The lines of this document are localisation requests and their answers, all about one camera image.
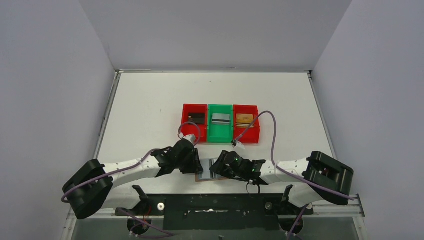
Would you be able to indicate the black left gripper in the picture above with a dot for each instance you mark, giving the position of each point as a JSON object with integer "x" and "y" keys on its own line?
{"x": 194, "y": 162}

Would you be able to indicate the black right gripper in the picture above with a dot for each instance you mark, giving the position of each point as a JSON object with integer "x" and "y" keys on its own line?
{"x": 220, "y": 165}

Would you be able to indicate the silver card with stripe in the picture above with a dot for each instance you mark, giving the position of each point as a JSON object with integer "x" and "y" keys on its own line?
{"x": 207, "y": 174}

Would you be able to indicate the tan leather card holder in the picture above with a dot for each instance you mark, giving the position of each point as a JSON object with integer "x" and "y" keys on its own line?
{"x": 217, "y": 176}

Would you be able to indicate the green plastic bin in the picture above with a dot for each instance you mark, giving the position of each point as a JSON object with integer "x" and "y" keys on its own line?
{"x": 220, "y": 133}

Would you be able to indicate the red bin with black card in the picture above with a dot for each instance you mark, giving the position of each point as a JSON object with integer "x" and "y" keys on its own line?
{"x": 201, "y": 133}

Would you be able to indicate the red bin with gold cards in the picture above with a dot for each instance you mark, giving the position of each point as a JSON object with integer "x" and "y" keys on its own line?
{"x": 252, "y": 135}

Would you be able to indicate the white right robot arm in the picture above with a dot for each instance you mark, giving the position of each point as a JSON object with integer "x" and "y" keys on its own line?
{"x": 310, "y": 179}

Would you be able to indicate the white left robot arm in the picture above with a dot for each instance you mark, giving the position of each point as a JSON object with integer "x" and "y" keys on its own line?
{"x": 98, "y": 186}

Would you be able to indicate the silver card stack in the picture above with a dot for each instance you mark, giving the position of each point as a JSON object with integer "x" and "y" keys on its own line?
{"x": 220, "y": 119}

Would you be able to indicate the black card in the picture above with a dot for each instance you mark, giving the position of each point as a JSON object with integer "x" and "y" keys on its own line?
{"x": 197, "y": 118}

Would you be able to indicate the gold card stack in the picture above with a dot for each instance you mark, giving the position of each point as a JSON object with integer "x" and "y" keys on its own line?
{"x": 243, "y": 120}

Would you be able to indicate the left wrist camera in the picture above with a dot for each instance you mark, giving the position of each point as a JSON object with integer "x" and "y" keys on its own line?
{"x": 190, "y": 137}

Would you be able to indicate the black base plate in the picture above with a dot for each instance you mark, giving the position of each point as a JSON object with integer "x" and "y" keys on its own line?
{"x": 267, "y": 211}

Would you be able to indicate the aluminium frame rail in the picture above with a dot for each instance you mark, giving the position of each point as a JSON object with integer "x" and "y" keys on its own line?
{"x": 325, "y": 209}

